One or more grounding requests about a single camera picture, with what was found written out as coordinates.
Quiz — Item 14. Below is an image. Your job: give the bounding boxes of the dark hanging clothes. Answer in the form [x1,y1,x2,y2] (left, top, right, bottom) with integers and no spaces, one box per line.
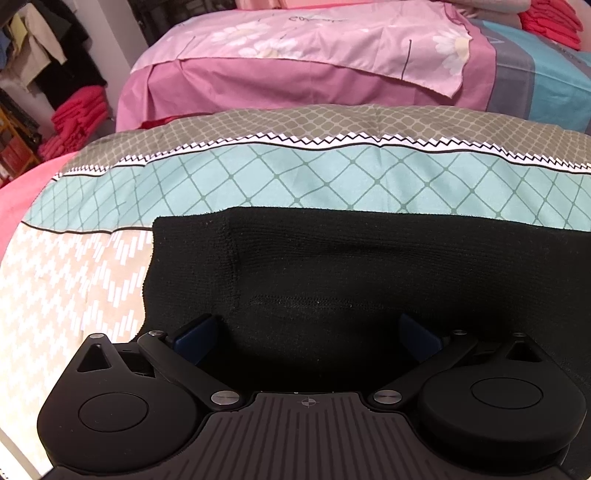
[0,0,108,109]

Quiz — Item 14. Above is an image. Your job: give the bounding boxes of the wooden shelf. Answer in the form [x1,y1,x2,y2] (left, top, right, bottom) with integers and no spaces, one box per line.
[0,104,43,182]

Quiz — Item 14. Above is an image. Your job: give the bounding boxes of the black pants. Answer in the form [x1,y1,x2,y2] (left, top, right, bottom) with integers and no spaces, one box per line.
[139,207,591,402]

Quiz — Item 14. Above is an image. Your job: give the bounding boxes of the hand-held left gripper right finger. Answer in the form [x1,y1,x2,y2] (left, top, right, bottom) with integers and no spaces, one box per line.
[369,313,546,408]

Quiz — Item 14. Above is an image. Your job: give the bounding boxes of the pink floral quilt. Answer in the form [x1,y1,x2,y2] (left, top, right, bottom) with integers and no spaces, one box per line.
[130,0,481,99]

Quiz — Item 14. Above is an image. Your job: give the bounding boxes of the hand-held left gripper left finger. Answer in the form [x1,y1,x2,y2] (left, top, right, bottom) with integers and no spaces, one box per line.
[74,314,244,411]

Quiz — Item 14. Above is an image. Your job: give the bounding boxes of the magenta bed sheet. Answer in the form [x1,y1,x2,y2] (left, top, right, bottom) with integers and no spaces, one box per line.
[115,32,502,132]

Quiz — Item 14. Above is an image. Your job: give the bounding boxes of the patterned beige teal bed cover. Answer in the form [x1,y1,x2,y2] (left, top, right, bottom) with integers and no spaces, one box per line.
[0,104,591,476]

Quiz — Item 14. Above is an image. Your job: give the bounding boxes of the teal grey striped quilt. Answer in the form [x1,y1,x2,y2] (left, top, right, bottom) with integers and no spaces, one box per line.
[471,18,591,132]

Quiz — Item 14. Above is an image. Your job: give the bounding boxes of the stack of red cloths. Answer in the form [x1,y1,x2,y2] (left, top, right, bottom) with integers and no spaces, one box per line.
[38,84,110,161]
[518,0,586,51]

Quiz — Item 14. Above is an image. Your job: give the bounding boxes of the pink blanket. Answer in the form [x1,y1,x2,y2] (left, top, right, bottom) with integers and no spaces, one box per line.
[0,153,77,266]

